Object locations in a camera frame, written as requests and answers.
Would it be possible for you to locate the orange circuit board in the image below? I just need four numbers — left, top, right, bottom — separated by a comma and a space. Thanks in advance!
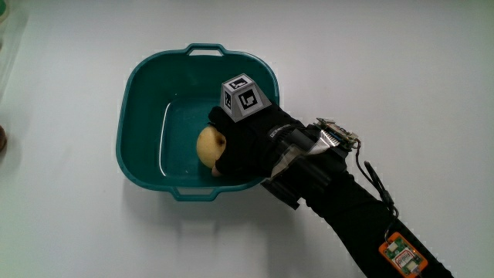
377, 231, 429, 278

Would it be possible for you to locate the person's right forearm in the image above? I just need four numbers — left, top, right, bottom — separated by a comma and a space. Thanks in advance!
260, 127, 455, 278

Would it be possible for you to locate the person's right hand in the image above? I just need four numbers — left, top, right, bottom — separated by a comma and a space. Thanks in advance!
208, 73, 310, 183

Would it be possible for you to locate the wrist circuit board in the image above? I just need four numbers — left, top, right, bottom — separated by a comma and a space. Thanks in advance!
313, 117, 360, 152

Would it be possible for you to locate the teal plastic basin plate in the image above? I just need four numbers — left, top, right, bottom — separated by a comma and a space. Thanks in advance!
115, 42, 280, 202

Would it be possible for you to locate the black cable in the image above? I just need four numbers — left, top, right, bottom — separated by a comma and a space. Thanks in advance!
354, 139, 400, 237

